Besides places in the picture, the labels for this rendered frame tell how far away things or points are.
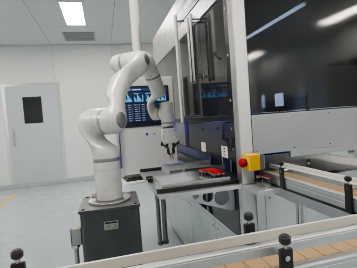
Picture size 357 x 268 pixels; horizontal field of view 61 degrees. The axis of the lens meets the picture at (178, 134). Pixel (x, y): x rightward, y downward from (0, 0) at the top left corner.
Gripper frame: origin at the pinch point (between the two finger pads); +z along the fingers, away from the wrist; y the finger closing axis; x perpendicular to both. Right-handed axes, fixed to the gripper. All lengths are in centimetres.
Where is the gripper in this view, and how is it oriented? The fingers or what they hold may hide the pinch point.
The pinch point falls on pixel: (170, 151)
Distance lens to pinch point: 191.5
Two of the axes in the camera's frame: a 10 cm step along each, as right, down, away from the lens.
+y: -9.8, 1.1, -1.9
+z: 1.1, 9.9, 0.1
